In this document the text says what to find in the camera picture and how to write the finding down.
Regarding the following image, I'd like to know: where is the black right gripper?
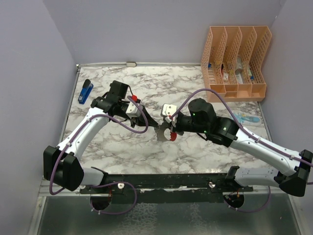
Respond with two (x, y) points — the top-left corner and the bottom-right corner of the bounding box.
(161, 113), (208, 136)

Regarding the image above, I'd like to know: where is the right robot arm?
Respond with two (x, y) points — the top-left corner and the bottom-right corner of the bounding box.
(160, 98), (313, 197)

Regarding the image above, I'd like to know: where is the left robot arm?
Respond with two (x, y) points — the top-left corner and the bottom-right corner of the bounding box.
(43, 80), (158, 195)

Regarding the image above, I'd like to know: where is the blue black stapler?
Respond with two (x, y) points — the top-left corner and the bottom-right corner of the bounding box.
(78, 79), (93, 104)

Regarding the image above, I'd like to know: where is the light blue packaged item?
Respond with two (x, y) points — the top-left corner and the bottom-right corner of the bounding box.
(233, 112), (262, 126)

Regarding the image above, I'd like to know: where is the peach plastic desk organizer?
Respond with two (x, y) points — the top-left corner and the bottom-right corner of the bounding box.
(201, 26), (271, 102)

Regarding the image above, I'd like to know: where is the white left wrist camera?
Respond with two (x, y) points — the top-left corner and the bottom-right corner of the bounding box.
(126, 102), (141, 118)

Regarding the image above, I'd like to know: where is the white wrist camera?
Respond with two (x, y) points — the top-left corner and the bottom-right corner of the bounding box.
(160, 103), (178, 123)
(126, 102), (141, 118)

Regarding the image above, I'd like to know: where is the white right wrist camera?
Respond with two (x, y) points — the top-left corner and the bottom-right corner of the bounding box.
(160, 103), (178, 123)

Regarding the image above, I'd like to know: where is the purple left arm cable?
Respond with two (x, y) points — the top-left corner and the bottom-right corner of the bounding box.
(49, 94), (150, 215)

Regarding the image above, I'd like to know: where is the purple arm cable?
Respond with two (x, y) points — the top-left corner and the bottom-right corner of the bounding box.
(49, 94), (150, 215)
(168, 88), (313, 213)

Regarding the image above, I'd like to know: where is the white wall clip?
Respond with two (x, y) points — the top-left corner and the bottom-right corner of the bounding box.
(126, 61), (137, 68)

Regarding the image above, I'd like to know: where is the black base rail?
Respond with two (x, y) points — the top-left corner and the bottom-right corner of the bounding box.
(80, 173), (253, 204)

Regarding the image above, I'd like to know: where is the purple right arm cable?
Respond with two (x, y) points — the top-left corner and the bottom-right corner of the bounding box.
(168, 88), (313, 213)

